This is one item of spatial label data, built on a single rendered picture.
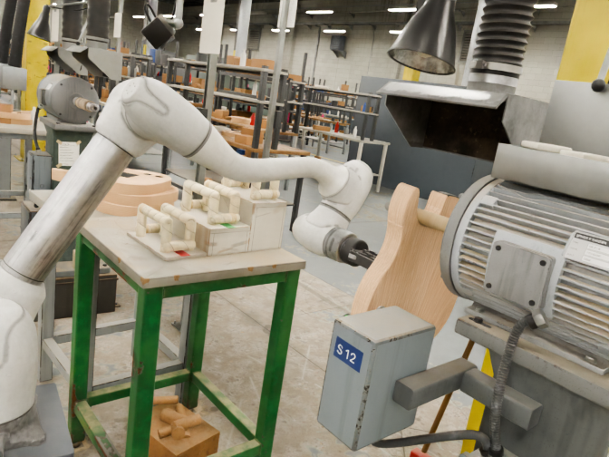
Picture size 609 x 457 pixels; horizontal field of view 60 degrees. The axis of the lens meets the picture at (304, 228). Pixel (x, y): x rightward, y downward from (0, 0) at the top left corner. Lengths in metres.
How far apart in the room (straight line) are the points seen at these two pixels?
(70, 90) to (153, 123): 2.08
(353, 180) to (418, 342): 0.65
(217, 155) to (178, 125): 0.12
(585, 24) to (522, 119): 0.94
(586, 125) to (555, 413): 0.51
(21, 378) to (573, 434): 1.01
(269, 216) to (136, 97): 0.79
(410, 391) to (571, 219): 0.38
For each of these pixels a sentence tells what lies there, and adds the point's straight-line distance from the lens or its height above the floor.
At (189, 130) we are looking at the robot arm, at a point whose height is 1.36.
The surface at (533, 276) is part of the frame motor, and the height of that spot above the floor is 1.25.
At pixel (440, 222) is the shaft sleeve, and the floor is 1.25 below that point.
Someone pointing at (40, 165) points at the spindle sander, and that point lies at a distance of 3.30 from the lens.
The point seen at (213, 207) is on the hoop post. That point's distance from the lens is 1.70.
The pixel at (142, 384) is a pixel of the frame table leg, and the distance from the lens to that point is 1.64.
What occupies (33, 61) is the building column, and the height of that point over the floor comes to 1.37.
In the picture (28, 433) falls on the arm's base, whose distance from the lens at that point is 1.28.
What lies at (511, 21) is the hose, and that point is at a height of 1.67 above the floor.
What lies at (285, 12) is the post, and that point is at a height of 2.06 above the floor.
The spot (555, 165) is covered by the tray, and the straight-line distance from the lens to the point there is 0.95.
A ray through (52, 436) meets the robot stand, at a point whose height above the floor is 0.70.
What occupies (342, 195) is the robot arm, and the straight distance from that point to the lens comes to 1.44.
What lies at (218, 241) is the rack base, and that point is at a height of 0.98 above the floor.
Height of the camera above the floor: 1.47
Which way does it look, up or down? 14 degrees down
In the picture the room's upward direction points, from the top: 9 degrees clockwise
